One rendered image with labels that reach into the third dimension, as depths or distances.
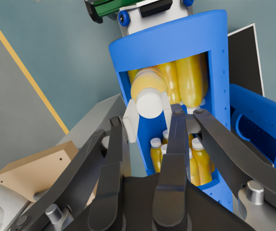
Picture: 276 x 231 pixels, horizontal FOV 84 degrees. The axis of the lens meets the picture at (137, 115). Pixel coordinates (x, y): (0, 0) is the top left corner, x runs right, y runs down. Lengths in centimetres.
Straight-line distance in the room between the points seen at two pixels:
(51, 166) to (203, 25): 70
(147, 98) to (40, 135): 211
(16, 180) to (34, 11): 144
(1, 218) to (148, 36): 66
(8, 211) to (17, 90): 161
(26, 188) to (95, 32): 129
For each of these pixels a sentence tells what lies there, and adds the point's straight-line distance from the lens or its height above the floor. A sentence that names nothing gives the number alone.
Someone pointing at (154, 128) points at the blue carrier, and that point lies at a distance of 63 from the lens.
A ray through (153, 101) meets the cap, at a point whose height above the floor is 134.
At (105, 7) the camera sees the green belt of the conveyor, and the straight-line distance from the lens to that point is 68.
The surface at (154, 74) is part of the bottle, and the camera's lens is 26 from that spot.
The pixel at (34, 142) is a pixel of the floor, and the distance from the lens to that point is 240.
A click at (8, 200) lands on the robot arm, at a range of 72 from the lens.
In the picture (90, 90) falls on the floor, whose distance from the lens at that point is 171.
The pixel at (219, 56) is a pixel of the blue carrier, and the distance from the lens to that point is 36.
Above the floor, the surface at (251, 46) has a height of 15.
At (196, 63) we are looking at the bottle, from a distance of 43.
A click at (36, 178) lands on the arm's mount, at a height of 108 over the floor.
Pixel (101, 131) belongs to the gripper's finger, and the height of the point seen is 141.
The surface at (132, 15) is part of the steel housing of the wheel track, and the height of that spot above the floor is 93.
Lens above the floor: 154
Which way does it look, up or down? 66 degrees down
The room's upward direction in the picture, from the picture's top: 168 degrees counter-clockwise
